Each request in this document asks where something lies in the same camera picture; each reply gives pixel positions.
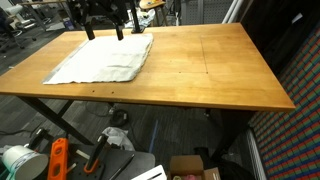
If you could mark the white paper label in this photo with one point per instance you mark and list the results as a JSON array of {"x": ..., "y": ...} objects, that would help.
[{"x": 297, "y": 18}]

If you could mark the white plastic bag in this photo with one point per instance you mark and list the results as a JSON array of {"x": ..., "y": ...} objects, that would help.
[{"x": 116, "y": 136}]

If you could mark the black pen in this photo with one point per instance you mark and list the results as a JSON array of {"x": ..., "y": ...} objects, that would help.
[{"x": 121, "y": 166}]

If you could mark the white bucket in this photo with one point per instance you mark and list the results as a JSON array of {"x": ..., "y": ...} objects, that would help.
[{"x": 23, "y": 163}]

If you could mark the black office chair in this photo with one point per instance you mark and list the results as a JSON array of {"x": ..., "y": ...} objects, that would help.
[{"x": 6, "y": 25}]

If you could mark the white terry cloth towel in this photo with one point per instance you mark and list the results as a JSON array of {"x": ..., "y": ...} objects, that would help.
[{"x": 100, "y": 60}]

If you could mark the white bag pile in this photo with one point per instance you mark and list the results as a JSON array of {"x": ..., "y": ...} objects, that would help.
[{"x": 146, "y": 18}]

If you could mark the round wooden stool table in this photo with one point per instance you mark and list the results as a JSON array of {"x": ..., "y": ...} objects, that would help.
[{"x": 151, "y": 4}]

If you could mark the open cardboard box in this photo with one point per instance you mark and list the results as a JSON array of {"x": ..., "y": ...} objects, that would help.
[{"x": 185, "y": 163}]

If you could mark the white paper sheet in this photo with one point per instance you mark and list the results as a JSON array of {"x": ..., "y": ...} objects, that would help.
[{"x": 150, "y": 174}]

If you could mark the black table leg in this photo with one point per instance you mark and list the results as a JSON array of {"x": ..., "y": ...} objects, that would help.
[
  {"x": 233, "y": 133},
  {"x": 50, "y": 115}
]

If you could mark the white pipes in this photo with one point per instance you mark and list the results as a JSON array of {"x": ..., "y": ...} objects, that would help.
[{"x": 231, "y": 11}]

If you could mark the grey pegboard panel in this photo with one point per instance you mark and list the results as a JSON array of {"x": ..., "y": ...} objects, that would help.
[{"x": 210, "y": 11}]

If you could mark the black camera stand pole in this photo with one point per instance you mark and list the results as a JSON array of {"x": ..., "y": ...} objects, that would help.
[{"x": 135, "y": 18}]

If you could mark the dark grey board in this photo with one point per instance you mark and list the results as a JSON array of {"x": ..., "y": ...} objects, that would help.
[{"x": 136, "y": 161}]

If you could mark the orange black bar clamp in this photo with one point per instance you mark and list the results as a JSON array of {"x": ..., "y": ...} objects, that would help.
[{"x": 96, "y": 151}]

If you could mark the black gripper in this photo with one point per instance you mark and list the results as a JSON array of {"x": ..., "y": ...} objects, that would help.
[{"x": 100, "y": 6}]

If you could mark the colourful checkered panel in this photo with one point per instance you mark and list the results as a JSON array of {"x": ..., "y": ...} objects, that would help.
[{"x": 293, "y": 133}]

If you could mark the black bag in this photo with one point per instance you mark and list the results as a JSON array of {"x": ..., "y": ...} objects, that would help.
[{"x": 233, "y": 170}]

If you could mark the orange spirit level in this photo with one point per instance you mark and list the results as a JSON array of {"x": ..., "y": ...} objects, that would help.
[{"x": 57, "y": 160}]

